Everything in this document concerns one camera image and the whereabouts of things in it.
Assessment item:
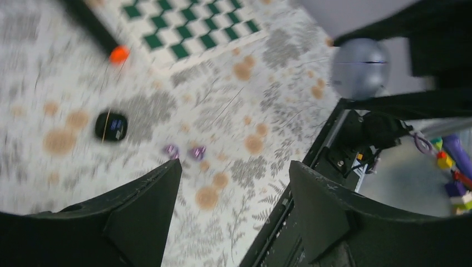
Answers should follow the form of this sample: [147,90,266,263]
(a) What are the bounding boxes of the colourful toy blocks pile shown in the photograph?
[412,133,471,215]

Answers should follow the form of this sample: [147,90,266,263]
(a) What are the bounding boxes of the floral tablecloth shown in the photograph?
[1,1,337,266]

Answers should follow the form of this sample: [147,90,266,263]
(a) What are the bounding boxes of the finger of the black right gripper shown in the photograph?
[333,0,471,77]
[345,88,471,120]

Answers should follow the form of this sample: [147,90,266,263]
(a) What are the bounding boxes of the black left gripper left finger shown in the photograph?
[1,159,182,266]

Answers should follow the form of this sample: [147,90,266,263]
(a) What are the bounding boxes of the lavender earbuds case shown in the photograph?
[331,38,390,100]

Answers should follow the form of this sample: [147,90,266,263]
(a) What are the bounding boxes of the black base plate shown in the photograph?
[241,106,420,266]

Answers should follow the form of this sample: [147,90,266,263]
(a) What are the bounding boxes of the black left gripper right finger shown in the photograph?
[289,161,471,266]

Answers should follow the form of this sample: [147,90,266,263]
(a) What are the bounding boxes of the purple earbud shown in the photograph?
[189,146,206,161]
[163,144,180,159]

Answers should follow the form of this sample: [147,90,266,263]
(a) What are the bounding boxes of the green white chessboard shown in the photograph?
[104,0,267,73]

